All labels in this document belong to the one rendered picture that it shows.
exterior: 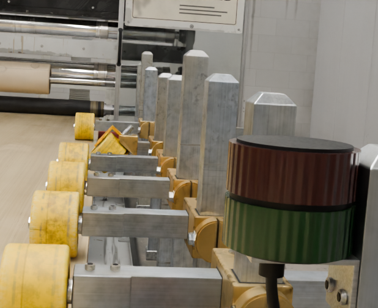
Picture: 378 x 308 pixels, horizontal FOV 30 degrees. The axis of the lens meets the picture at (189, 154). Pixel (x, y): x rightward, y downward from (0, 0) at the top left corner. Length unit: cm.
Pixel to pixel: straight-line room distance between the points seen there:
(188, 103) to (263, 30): 837
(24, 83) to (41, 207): 205
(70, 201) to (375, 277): 56
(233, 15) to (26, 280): 236
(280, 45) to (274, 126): 889
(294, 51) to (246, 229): 920
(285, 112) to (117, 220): 35
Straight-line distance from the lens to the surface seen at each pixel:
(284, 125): 57
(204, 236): 80
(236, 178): 31
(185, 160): 106
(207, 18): 286
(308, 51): 955
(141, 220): 86
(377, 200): 32
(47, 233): 84
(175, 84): 130
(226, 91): 81
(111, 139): 159
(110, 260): 189
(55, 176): 109
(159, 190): 111
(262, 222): 30
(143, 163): 135
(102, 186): 110
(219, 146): 81
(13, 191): 129
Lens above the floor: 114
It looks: 7 degrees down
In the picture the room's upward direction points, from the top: 4 degrees clockwise
